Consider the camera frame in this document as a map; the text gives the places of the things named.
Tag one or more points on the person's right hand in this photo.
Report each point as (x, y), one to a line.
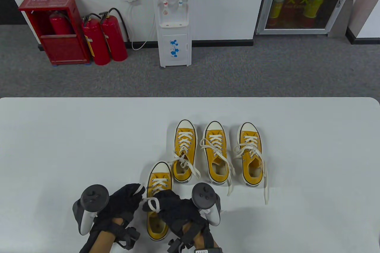
(178, 211)

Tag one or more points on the red extinguisher cabinet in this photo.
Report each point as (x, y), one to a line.
(63, 48)

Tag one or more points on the red fire extinguisher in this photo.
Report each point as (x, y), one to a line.
(114, 39)
(96, 42)
(59, 26)

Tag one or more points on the person's left hand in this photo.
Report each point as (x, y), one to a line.
(121, 202)

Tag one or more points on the person's right forearm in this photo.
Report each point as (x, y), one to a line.
(199, 238)

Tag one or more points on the black hand controller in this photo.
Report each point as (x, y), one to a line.
(93, 198)
(203, 196)

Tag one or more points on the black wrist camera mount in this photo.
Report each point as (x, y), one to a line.
(175, 245)
(130, 236)

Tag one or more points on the glass fire hydrant cabinet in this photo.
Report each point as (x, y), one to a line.
(308, 1)

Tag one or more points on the white water dispenser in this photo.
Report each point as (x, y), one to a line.
(175, 54)

